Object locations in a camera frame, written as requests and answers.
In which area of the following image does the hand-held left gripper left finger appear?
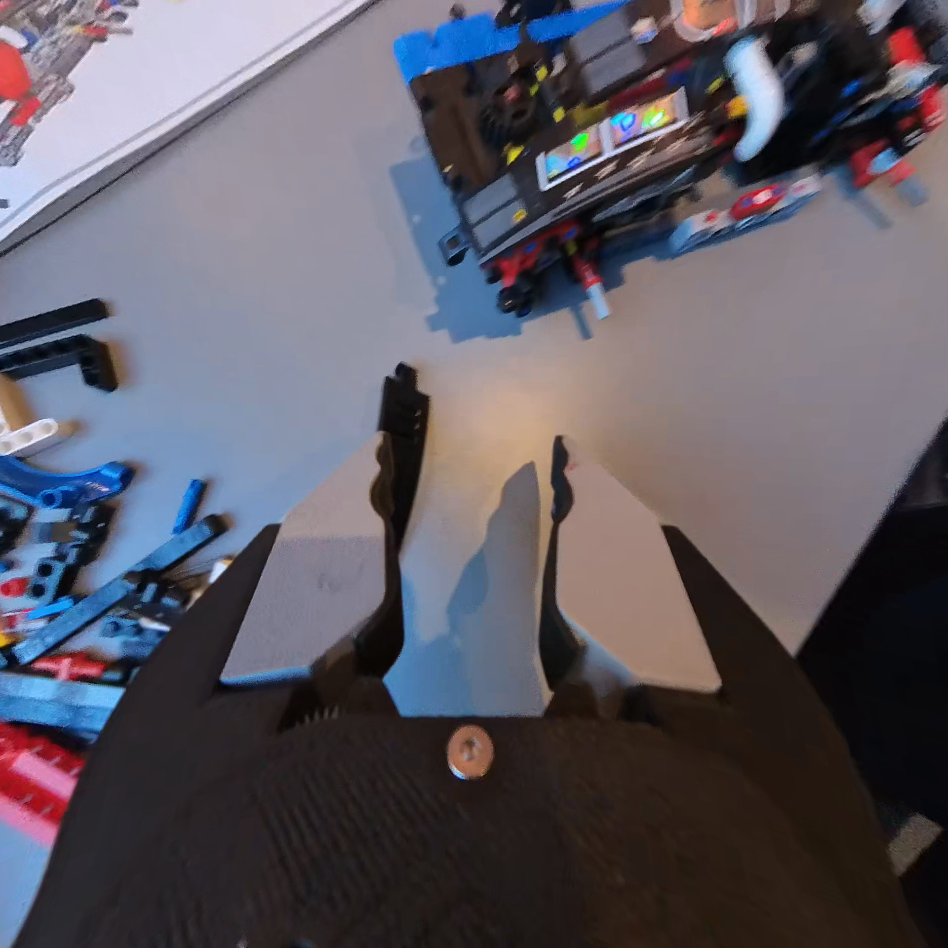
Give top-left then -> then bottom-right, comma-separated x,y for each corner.
220,433 -> 406,682

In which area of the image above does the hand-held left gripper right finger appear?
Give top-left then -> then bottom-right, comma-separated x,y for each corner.
538,435 -> 723,693

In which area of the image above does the black curved brick panel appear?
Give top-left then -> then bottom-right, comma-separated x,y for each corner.
378,361 -> 432,551

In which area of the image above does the black starred brick panel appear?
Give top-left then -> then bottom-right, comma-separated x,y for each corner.
438,87 -> 742,266

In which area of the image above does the toy brick car model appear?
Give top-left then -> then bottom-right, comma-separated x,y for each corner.
393,0 -> 948,319

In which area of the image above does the pile of loose toy bricks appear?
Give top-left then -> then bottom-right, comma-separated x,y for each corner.
0,296 -> 231,830

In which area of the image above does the open instruction booklet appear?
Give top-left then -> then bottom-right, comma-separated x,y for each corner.
0,0 -> 379,253

